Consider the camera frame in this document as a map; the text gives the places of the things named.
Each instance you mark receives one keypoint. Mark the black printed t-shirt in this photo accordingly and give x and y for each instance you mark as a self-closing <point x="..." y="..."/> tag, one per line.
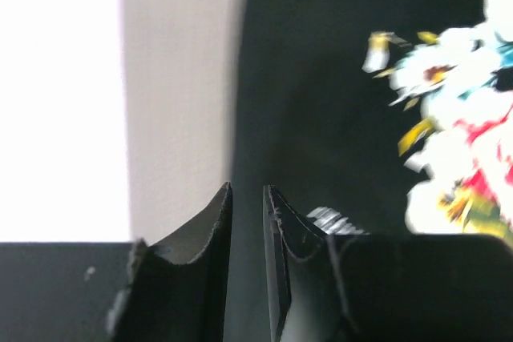
<point x="310" y="122"/>

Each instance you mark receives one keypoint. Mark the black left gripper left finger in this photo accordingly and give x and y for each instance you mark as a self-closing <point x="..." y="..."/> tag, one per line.
<point x="173" y="290"/>

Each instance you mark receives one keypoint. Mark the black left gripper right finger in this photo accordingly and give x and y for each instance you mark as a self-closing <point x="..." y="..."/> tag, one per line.
<point x="382" y="288"/>

